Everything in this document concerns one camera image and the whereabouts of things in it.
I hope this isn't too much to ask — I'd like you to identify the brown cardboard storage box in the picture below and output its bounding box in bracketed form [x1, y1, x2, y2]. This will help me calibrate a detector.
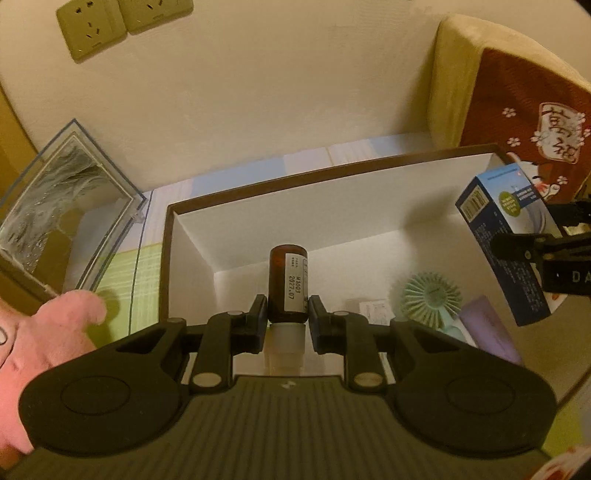
[161, 144, 583, 411]

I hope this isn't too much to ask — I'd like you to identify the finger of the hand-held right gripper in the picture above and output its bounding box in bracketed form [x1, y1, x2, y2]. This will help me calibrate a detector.
[490, 231, 591, 264]
[549, 198, 591, 228]

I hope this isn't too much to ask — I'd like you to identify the small bottle with white cap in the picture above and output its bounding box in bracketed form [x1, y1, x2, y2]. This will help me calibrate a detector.
[265, 244, 309, 374]

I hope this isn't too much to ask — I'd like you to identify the mint green handheld fan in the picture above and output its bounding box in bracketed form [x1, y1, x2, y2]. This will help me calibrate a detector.
[401, 272, 467, 335]

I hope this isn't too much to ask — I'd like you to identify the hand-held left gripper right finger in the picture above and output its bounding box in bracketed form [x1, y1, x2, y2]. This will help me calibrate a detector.
[308, 294, 467, 393]

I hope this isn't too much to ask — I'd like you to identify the red cat print cushion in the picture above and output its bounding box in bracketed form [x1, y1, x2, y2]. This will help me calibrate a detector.
[427, 14, 591, 204]

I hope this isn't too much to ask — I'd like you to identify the pink starfish plush toy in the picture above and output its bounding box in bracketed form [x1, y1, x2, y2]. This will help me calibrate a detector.
[0, 290, 108, 455]

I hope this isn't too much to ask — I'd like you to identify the blue and white medicine box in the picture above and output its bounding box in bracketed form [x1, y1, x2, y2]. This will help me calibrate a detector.
[455, 162, 566, 328]

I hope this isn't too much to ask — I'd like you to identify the clear acrylic picture frame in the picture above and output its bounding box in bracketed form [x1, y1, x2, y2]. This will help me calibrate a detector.
[0, 119, 148, 296]

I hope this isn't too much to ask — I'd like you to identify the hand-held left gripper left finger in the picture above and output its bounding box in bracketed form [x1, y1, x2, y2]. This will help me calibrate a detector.
[111, 294, 269, 394]

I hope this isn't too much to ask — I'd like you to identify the wooden panel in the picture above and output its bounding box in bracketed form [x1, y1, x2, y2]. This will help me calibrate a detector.
[0, 83, 40, 195]

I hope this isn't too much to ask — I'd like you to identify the small white sachet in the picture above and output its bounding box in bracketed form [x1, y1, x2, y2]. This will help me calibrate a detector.
[359, 299, 391, 325]

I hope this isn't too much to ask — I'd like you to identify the beige wall socket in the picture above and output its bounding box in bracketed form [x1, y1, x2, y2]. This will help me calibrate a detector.
[55, 0, 127, 63]
[117, 0, 195, 35]

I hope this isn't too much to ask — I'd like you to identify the purple packet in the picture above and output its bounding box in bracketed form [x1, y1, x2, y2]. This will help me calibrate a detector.
[455, 295, 525, 365]

